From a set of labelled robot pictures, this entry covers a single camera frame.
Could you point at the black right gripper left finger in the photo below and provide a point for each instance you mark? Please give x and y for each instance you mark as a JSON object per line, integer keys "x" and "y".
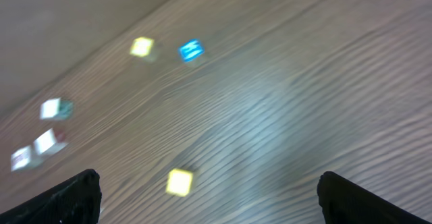
{"x": 77, "y": 200}

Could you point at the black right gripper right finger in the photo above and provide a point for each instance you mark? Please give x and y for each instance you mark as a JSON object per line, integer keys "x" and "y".
{"x": 344, "y": 202}

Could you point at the white block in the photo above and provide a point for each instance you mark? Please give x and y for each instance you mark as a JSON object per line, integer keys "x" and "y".
{"x": 49, "y": 143}
{"x": 56, "y": 109}

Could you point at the green sided block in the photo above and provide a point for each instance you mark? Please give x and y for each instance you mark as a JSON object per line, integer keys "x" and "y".
{"x": 25, "y": 158}

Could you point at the white block top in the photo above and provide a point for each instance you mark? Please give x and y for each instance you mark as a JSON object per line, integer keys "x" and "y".
{"x": 56, "y": 109}

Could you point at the yellow block lower right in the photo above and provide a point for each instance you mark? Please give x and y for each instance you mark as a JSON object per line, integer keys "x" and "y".
{"x": 179, "y": 182}

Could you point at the yellow block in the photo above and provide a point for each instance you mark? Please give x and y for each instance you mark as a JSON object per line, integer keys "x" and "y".
{"x": 179, "y": 182}
{"x": 145, "y": 48}

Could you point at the yellow block top right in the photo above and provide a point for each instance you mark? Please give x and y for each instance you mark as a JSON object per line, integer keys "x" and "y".
{"x": 145, "y": 48}

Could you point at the blue top block right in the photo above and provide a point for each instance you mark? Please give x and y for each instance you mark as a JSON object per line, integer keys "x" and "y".
{"x": 192, "y": 53}

